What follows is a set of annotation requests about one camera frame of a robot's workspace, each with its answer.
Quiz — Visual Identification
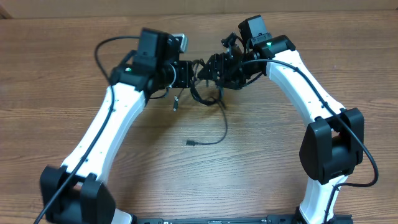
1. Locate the black cable bundle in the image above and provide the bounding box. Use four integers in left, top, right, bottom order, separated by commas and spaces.
172, 58, 229, 147

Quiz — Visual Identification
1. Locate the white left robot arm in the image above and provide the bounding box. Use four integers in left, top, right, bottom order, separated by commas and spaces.
35, 60, 193, 223

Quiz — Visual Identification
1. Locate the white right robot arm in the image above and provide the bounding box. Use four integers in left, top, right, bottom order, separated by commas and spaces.
197, 35, 364, 223

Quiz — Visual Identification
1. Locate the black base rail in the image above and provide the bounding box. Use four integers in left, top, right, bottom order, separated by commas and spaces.
77, 213, 354, 224

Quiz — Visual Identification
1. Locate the brown cardboard wall panel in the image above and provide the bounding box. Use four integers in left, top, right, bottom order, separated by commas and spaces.
1, 0, 397, 19

